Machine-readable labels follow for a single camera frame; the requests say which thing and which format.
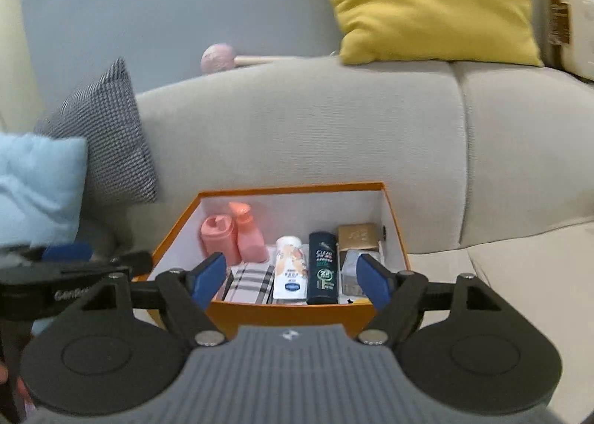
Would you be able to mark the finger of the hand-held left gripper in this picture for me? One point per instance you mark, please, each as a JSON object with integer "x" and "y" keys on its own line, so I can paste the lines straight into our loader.
{"x": 69, "y": 252}
{"x": 134, "y": 261}

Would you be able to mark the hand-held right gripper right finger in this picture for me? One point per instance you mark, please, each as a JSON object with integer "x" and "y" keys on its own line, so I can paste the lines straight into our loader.
{"x": 373, "y": 280}

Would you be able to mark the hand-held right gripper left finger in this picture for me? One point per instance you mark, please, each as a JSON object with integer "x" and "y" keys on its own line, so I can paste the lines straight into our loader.
{"x": 209, "y": 278}

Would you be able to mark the silver box with yellow cap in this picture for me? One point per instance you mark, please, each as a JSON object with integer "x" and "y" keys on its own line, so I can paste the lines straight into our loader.
{"x": 349, "y": 271}

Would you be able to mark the pink round bottle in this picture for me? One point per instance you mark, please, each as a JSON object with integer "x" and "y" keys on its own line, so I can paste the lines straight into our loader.
{"x": 218, "y": 238}

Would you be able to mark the gold box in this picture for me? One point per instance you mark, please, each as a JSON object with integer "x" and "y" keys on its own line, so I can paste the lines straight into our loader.
{"x": 359, "y": 238}

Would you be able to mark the plaid case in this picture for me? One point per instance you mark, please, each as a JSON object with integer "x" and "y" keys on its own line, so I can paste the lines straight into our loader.
{"x": 253, "y": 282}

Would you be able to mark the dark shampoo bottle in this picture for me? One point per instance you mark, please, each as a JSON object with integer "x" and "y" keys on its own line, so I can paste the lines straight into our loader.
{"x": 322, "y": 266}

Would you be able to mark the pink bottle with nozzle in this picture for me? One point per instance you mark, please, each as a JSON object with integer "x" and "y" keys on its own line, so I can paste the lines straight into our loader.
{"x": 253, "y": 238}

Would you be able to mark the white floral tube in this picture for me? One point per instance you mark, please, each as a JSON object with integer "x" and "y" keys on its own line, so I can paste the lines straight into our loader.
{"x": 291, "y": 266}

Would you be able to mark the orange cardboard box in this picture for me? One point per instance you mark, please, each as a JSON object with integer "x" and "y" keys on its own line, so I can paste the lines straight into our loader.
{"x": 287, "y": 317}

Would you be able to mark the light blue cushion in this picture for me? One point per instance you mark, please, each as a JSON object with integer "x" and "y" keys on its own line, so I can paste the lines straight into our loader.
{"x": 37, "y": 187}

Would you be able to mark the houndstooth cushion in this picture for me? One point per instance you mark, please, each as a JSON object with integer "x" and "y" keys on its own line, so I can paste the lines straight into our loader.
{"x": 111, "y": 141}

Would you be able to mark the beige sofa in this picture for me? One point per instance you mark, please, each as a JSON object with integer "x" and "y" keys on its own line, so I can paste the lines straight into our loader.
{"x": 301, "y": 127}

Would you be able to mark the pink massage hammer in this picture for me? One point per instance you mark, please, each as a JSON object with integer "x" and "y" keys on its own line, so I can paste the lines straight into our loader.
{"x": 218, "y": 57}

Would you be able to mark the yellow cushion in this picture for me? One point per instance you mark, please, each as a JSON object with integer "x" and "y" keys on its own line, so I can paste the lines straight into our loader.
{"x": 427, "y": 2}

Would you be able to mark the cream mini suitcase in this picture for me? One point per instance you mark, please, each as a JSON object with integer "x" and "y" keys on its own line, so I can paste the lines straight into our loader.
{"x": 573, "y": 30}

